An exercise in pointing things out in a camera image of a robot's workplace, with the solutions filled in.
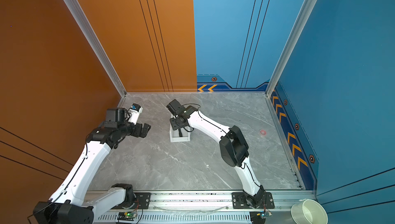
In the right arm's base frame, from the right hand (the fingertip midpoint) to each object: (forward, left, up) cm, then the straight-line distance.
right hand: (177, 123), depth 89 cm
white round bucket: (-41, -64, -12) cm, 77 cm away
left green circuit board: (-43, +19, -12) cm, 48 cm away
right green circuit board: (-42, -43, -11) cm, 62 cm away
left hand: (-5, +16, +9) cm, 20 cm away
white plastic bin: (-2, +3, -10) cm, 11 cm away
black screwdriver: (-2, -1, -10) cm, 10 cm away
